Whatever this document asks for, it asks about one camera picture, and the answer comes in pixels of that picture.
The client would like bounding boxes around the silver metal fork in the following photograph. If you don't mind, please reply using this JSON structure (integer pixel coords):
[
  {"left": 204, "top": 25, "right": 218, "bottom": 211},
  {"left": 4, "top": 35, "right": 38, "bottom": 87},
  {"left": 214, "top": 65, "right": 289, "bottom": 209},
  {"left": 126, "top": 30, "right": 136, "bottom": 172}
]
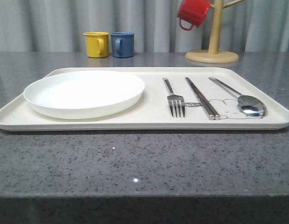
[{"left": 163, "top": 77, "right": 185, "bottom": 118}]

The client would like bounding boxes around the white round plate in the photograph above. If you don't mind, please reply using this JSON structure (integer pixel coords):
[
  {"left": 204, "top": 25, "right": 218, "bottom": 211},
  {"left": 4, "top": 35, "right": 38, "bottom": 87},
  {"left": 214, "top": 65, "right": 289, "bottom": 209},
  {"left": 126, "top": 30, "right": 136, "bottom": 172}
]
[{"left": 23, "top": 70, "right": 145, "bottom": 119}]

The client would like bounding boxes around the silver metal spoon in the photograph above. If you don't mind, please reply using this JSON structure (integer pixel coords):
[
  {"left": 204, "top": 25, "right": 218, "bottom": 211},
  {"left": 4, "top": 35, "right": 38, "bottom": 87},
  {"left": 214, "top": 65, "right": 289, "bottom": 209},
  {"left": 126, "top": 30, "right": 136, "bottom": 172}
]
[{"left": 209, "top": 77, "right": 267, "bottom": 117}]

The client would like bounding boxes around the cream rabbit serving tray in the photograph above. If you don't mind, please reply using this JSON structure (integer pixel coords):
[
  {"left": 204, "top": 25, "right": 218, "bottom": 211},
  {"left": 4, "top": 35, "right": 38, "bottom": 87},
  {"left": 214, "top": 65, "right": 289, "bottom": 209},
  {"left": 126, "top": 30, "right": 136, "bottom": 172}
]
[{"left": 0, "top": 67, "right": 289, "bottom": 131}]

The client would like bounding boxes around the blue enamel mug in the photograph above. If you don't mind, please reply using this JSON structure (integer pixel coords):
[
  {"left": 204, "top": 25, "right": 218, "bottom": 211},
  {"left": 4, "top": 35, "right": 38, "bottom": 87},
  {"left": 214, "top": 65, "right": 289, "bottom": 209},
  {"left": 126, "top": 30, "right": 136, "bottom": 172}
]
[{"left": 111, "top": 32, "right": 135, "bottom": 58}]

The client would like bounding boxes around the yellow enamel mug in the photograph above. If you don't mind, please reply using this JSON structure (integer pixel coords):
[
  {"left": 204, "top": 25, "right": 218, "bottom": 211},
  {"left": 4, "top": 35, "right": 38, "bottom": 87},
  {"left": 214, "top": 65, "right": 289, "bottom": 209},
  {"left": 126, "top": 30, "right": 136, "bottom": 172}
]
[{"left": 83, "top": 32, "right": 109, "bottom": 58}]

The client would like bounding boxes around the wooden mug tree stand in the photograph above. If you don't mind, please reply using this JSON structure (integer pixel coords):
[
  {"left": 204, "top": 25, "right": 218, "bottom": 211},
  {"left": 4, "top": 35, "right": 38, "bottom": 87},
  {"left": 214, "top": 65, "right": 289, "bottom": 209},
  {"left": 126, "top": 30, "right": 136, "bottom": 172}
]
[{"left": 185, "top": 0, "right": 242, "bottom": 63}]

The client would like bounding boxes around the red enamel mug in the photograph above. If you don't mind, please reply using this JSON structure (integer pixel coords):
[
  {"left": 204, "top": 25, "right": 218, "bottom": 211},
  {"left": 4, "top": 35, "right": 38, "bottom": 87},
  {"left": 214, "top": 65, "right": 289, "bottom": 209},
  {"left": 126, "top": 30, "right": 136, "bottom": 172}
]
[{"left": 177, "top": 0, "right": 211, "bottom": 31}]

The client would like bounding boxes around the grey pleated curtain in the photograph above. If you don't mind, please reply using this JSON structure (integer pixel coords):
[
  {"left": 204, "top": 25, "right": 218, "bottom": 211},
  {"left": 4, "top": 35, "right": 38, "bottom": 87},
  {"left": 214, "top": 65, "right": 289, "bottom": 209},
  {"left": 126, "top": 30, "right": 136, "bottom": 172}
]
[{"left": 0, "top": 0, "right": 289, "bottom": 53}]

